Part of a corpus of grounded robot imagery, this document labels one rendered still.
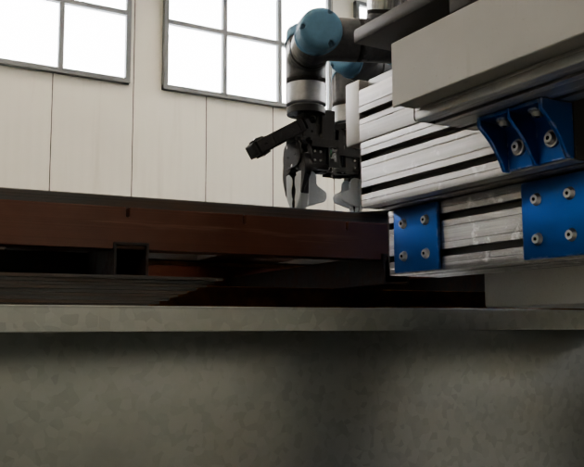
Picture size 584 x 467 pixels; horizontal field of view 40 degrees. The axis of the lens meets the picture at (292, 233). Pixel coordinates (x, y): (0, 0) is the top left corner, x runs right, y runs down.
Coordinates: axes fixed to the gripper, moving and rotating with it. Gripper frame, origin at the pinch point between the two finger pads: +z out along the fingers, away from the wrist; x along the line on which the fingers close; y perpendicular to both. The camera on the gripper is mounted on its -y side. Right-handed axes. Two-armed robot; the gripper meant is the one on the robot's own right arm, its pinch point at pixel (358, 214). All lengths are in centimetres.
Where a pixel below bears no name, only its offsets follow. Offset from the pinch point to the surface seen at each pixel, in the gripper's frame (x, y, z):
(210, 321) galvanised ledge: 61, 58, 25
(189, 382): 45, 55, 33
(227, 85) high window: -821, -295, -300
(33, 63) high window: -797, -42, -287
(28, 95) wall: -805, -38, -249
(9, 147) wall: -804, -19, -185
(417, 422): 45, 17, 40
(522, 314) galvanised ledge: 61, 9, 23
